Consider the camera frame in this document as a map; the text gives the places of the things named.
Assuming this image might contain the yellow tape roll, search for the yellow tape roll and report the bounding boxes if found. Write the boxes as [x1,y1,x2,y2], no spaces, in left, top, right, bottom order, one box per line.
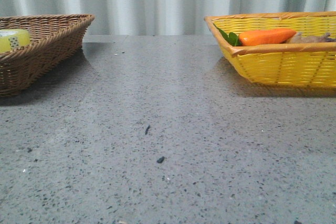
[1,29,30,53]

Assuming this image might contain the orange toy carrot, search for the orange toy carrot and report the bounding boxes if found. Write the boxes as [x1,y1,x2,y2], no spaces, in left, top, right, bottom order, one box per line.
[217,28,297,46]

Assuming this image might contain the brown wicker basket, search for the brown wicker basket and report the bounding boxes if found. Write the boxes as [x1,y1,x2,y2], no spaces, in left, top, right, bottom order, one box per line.
[1,14,95,97]

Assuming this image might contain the brown ginger root toy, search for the brown ginger root toy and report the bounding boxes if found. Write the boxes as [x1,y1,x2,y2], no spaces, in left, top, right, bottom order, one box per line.
[286,33,335,44]

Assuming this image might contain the yellow woven basket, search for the yellow woven basket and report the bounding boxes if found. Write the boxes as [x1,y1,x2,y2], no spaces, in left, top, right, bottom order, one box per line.
[204,11,335,88]

